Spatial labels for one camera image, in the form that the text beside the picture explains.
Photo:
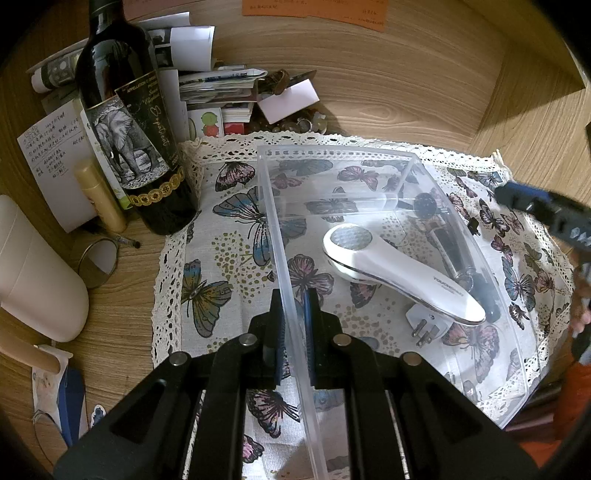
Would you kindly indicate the handwritten white paper note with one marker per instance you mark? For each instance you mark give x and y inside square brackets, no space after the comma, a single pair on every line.
[51,147]

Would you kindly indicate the fruit print card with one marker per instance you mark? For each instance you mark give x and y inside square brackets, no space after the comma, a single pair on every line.
[207,122]

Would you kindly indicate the person's right hand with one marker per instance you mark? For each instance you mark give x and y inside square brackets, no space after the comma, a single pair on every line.
[578,323]

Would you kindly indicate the white plug adapter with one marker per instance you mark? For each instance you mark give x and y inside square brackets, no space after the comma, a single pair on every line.
[435,325]

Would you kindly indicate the orange sticky note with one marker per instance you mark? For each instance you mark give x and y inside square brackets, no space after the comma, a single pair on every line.
[314,9]

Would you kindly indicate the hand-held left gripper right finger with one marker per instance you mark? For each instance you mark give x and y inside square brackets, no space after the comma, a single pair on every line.
[310,337]

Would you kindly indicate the small round mirror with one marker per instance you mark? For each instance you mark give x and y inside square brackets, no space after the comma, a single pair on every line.
[97,265]

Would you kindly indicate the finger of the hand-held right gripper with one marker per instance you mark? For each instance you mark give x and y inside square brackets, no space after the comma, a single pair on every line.
[540,207]

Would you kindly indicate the beige cylinder cup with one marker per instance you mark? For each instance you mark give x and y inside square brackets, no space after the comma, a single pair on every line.
[37,267]

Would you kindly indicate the white handheld facial massager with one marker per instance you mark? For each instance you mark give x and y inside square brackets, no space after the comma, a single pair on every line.
[392,277]

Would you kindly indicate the pile of small metal clips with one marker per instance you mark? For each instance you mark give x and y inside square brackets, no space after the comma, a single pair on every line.
[304,123]

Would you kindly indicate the rolled newspaper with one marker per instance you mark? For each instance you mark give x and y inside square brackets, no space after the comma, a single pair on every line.
[51,69]

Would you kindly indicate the pile of papers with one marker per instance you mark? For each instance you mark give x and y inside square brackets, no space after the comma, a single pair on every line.
[194,50]

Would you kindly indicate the small black clip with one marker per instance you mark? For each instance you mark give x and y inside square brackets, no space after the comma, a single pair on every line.
[473,226]

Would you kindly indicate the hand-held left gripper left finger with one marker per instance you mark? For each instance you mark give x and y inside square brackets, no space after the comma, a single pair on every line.
[278,337]

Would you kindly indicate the pale pink card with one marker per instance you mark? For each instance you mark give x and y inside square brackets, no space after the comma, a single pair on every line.
[291,99]

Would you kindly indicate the butterfly print lace cloth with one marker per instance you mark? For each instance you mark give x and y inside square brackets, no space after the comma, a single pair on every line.
[221,277]

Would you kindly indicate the brown hair clip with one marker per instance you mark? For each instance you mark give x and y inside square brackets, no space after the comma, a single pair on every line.
[281,81]

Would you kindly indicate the orange cloth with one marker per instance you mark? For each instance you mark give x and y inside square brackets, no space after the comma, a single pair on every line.
[568,401]

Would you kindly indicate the beige lip balm tube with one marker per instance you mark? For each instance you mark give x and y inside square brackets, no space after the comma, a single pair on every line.
[99,194]

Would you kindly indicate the dark wine bottle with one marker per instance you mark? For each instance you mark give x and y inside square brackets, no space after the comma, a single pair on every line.
[115,60]

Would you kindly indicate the clear plastic tray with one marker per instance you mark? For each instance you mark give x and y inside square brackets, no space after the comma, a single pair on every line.
[304,207]

